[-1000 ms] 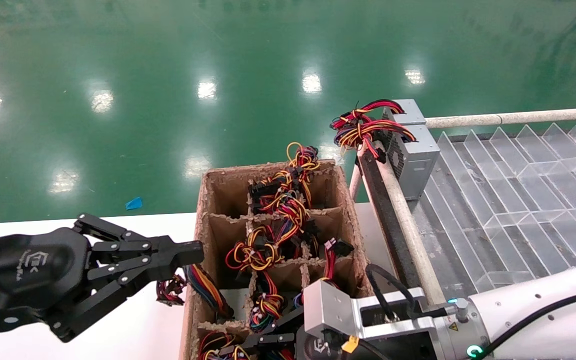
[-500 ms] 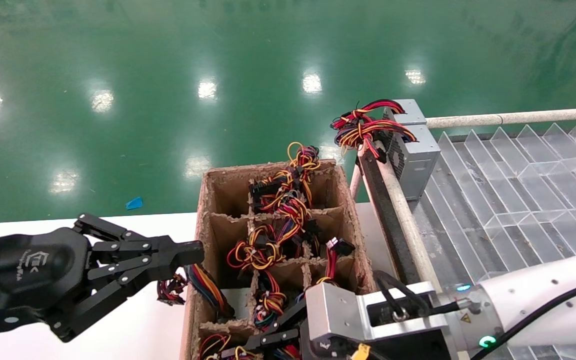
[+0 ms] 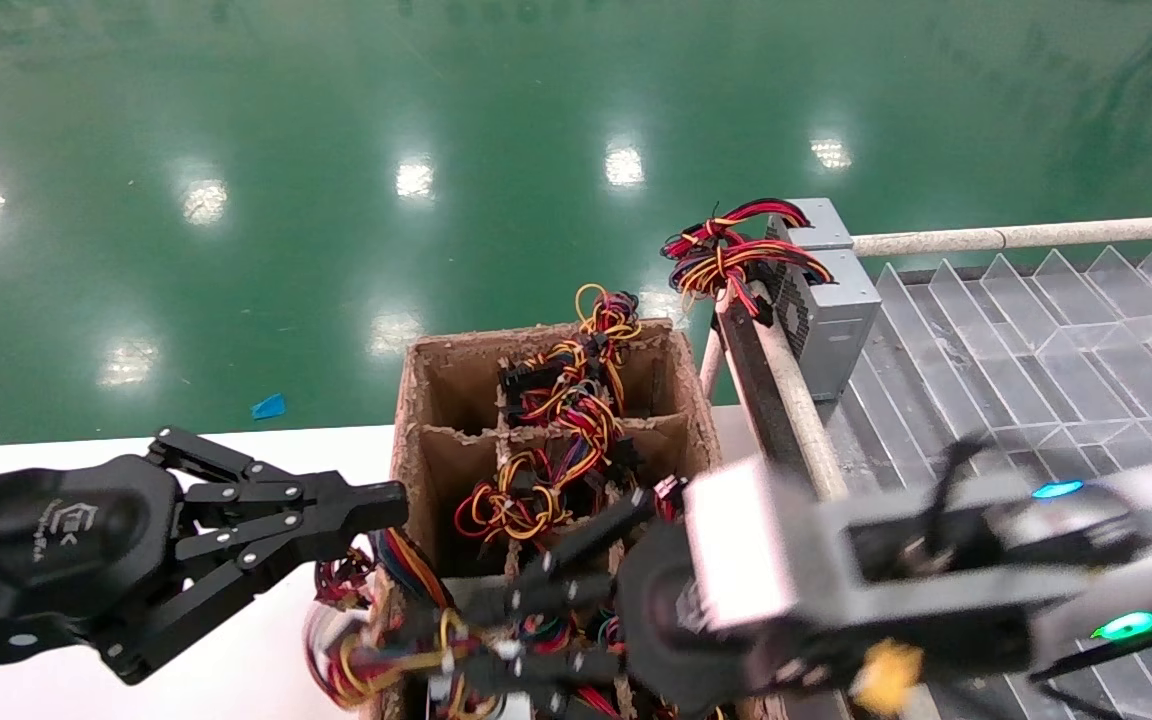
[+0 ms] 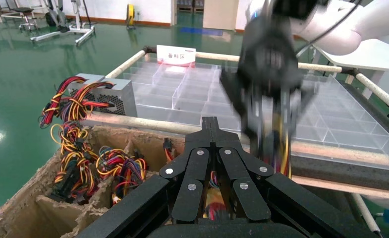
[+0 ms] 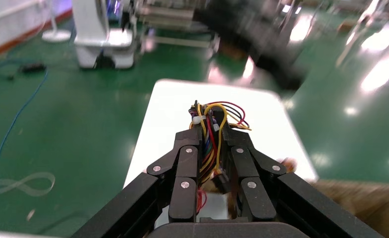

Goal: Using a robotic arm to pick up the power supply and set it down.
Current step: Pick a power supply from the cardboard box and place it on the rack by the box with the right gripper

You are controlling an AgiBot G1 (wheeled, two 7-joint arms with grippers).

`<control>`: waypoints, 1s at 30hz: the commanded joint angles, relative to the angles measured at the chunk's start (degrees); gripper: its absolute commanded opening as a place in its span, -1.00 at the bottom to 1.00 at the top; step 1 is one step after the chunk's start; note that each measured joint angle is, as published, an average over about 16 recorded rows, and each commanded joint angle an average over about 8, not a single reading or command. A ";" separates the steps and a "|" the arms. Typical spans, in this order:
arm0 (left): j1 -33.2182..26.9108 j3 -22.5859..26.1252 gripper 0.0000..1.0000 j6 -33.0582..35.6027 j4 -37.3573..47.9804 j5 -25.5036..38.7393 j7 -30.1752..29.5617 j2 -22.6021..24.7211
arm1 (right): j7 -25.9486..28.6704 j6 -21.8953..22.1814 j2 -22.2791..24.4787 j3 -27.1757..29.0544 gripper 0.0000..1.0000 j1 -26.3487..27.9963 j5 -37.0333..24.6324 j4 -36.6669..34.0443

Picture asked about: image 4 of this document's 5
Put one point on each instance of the white table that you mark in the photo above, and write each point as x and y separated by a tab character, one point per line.
378	56

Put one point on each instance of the beige lower rack board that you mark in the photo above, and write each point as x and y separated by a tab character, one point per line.
345	188

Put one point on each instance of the beige rack pipe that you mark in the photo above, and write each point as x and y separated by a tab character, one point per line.
125	64
214	56
378	92
148	122

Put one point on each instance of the beige door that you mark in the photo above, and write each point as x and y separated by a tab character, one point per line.
220	14

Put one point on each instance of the white sign card red stripe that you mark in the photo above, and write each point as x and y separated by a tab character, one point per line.
176	52

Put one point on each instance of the black rack strip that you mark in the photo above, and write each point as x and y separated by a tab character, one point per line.
345	170

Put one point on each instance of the white metal floor stand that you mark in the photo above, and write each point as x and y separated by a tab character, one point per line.
84	36

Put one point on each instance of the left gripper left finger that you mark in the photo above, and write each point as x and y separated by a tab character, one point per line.
194	164

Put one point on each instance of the white rack leg pipe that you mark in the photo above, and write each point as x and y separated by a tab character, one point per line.
365	213

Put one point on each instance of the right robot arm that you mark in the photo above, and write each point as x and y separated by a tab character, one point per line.
345	33

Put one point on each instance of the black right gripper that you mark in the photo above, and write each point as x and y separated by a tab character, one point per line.
268	56

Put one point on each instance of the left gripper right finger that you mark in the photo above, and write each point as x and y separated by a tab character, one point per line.
233	164

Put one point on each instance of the clear acrylic divider tray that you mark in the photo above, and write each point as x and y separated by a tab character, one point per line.
194	95

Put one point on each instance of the brown cardboard divider box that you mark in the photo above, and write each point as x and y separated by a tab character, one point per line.
23	210

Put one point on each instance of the black pipe joint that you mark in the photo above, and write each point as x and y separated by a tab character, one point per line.
149	50
349	70

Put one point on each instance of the black stool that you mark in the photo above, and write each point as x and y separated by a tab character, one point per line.
23	10

